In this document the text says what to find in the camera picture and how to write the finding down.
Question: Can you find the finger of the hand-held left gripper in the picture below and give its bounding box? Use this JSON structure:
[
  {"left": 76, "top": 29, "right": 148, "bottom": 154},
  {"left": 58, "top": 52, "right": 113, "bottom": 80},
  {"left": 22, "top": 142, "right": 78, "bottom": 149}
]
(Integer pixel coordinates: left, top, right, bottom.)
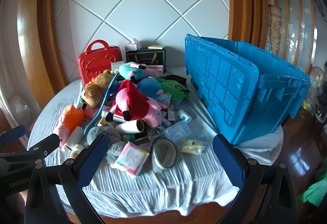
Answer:
[
  {"left": 0, "top": 126, "right": 26, "bottom": 148},
  {"left": 27, "top": 133, "right": 62, "bottom": 161}
]

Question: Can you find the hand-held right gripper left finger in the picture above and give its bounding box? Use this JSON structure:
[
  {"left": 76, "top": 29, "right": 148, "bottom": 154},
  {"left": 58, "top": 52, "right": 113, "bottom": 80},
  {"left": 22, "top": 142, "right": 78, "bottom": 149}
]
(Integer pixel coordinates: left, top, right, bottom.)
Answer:
[{"left": 24, "top": 133, "right": 110, "bottom": 224}]

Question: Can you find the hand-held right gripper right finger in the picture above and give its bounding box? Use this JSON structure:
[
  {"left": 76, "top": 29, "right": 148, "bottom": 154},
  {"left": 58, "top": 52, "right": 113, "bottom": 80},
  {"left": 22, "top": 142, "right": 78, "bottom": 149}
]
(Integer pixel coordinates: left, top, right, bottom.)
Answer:
[{"left": 212, "top": 133, "right": 299, "bottom": 224}]

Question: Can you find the grey furry plush toy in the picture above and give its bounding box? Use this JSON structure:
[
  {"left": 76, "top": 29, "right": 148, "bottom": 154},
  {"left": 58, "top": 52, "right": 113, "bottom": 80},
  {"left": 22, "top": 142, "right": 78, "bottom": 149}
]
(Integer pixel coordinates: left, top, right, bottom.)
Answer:
[{"left": 87, "top": 126, "right": 128, "bottom": 164}]

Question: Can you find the pink tissue packet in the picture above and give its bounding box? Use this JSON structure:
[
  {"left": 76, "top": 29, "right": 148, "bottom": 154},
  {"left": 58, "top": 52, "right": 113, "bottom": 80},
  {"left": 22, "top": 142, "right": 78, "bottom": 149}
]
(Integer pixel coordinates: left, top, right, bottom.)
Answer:
[{"left": 111, "top": 142, "right": 150, "bottom": 177}]

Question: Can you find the small green black item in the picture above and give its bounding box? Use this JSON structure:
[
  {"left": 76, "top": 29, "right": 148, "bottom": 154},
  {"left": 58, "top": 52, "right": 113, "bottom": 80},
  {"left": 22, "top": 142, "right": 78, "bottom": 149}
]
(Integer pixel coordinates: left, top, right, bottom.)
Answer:
[{"left": 121, "top": 133, "right": 138, "bottom": 142}]

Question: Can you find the clear plastic box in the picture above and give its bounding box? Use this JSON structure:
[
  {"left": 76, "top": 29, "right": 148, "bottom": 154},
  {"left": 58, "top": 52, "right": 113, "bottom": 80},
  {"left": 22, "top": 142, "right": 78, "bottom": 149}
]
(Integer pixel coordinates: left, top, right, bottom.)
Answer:
[{"left": 163, "top": 120, "right": 191, "bottom": 142}]

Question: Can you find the white plastic bottle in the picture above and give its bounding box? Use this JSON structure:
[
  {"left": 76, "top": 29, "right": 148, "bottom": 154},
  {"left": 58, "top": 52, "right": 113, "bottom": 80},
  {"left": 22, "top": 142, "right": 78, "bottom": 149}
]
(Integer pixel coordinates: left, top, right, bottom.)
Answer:
[{"left": 177, "top": 109, "right": 193, "bottom": 124}]

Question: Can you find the grey tape roll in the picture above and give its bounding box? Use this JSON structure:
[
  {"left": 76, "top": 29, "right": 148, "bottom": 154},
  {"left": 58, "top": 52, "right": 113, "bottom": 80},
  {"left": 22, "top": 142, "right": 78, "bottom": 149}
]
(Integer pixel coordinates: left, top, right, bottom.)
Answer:
[{"left": 149, "top": 137, "right": 177, "bottom": 173}]

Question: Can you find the blue plastic storage container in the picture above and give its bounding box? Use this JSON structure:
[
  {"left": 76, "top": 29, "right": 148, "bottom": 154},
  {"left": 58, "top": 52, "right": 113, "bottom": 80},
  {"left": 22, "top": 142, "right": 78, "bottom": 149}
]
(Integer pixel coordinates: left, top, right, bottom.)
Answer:
[{"left": 184, "top": 34, "right": 311, "bottom": 145}]

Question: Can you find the white bottle orange label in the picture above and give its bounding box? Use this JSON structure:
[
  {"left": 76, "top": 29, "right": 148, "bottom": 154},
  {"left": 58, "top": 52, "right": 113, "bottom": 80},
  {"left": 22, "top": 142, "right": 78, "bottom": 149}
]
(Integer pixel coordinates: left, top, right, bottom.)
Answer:
[{"left": 70, "top": 144, "right": 85, "bottom": 159}]

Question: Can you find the white paper roll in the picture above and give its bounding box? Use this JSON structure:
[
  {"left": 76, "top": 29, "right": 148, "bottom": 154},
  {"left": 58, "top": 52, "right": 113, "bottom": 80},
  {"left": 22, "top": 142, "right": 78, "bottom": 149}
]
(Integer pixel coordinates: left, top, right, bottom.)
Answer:
[{"left": 63, "top": 126, "right": 85, "bottom": 151}]

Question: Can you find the pink pig plush orange dress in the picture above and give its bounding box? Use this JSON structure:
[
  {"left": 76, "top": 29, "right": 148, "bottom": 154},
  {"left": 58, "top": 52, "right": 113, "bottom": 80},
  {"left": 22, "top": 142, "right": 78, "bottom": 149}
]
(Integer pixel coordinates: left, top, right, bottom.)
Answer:
[{"left": 55, "top": 105, "right": 85, "bottom": 149}]

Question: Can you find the yellow tissue packet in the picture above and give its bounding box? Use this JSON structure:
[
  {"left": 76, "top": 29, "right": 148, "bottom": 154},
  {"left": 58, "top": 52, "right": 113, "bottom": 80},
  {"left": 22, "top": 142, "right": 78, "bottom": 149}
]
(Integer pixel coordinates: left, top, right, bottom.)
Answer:
[{"left": 180, "top": 138, "right": 206, "bottom": 155}]

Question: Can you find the red white medicine box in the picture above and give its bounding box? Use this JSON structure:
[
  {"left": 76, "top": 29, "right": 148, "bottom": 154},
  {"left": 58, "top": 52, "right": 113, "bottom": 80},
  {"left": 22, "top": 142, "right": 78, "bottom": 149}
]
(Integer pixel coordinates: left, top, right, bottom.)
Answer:
[{"left": 101, "top": 109, "right": 128, "bottom": 122}]

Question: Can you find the white lint roller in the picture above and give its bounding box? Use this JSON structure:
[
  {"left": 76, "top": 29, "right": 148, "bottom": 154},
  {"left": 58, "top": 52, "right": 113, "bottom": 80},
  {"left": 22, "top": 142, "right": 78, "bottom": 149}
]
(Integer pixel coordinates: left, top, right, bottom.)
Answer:
[{"left": 115, "top": 119, "right": 146, "bottom": 136}]

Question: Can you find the brown bear plush toy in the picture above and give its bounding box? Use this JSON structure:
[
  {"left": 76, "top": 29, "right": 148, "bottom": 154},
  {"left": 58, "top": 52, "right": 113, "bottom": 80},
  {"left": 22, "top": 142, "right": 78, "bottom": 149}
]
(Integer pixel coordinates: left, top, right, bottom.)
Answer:
[
  {"left": 92, "top": 70, "right": 114, "bottom": 90},
  {"left": 81, "top": 82, "right": 104, "bottom": 109}
]

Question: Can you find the pink pig plush red dress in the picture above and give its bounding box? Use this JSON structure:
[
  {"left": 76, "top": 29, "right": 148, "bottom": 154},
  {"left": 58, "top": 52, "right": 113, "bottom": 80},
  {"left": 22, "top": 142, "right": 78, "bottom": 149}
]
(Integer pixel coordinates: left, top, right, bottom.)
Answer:
[{"left": 105, "top": 80, "right": 164, "bottom": 127}]

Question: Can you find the green cloth bag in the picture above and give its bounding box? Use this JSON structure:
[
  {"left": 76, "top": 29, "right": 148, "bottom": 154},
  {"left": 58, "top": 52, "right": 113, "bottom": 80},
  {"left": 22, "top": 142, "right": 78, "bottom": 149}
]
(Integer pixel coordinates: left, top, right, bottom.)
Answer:
[{"left": 156, "top": 77, "right": 191, "bottom": 102}]

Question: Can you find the blue plush toy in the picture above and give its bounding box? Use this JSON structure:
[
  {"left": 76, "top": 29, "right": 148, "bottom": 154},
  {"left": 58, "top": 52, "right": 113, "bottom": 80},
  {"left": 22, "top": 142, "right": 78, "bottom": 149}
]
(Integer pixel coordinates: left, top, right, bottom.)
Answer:
[{"left": 138, "top": 77, "right": 164, "bottom": 98}]

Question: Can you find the green cloth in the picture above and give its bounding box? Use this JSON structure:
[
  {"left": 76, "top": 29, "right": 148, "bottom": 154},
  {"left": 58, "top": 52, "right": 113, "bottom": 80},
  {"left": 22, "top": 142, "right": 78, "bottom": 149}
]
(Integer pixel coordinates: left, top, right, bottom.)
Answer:
[{"left": 301, "top": 175, "right": 327, "bottom": 208}]

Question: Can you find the red toy suitcase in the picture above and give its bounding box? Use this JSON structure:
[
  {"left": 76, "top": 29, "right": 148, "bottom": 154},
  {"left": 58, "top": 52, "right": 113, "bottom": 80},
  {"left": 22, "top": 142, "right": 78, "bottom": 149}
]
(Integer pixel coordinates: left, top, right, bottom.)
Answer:
[{"left": 78, "top": 40, "right": 122, "bottom": 84}]

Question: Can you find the teal plush toy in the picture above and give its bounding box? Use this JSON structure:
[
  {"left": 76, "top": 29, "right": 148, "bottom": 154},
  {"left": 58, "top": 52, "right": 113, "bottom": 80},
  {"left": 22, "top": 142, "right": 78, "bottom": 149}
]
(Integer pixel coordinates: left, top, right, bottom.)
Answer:
[{"left": 114, "top": 62, "right": 154, "bottom": 80}]

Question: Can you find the pink white carton box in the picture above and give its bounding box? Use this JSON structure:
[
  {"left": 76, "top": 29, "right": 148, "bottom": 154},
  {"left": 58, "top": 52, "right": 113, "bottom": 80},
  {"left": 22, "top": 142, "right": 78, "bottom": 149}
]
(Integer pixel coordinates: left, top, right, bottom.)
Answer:
[{"left": 138, "top": 64, "right": 164, "bottom": 74}]

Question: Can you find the assorted clutter pile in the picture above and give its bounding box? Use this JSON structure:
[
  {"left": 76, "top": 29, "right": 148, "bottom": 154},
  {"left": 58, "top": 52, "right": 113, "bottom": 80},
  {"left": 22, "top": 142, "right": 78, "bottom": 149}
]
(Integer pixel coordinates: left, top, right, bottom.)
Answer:
[{"left": 303, "top": 66, "right": 327, "bottom": 122}]

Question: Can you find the black rectangular box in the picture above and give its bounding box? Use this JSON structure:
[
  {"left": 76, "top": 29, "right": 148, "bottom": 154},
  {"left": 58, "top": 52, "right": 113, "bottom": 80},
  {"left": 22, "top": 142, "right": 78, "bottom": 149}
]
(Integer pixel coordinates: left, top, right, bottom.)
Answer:
[{"left": 126, "top": 48, "right": 166, "bottom": 73}]

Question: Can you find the white tissue box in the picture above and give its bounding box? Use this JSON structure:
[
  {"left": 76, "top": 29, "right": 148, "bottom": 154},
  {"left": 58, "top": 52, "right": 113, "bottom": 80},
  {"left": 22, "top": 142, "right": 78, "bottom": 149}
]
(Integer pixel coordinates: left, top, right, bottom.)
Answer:
[{"left": 125, "top": 38, "right": 142, "bottom": 51}]

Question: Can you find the wooden glass partition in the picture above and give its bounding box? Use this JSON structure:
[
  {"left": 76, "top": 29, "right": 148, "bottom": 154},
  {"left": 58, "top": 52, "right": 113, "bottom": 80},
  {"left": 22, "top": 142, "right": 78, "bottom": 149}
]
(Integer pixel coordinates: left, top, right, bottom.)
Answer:
[{"left": 267, "top": 0, "right": 320, "bottom": 74}]

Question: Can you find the blue long-handled brush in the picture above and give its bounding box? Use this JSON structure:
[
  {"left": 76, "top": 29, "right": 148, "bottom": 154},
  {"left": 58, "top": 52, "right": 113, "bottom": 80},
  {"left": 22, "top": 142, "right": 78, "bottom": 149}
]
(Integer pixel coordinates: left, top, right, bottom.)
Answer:
[{"left": 84, "top": 71, "right": 123, "bottom": 136}]

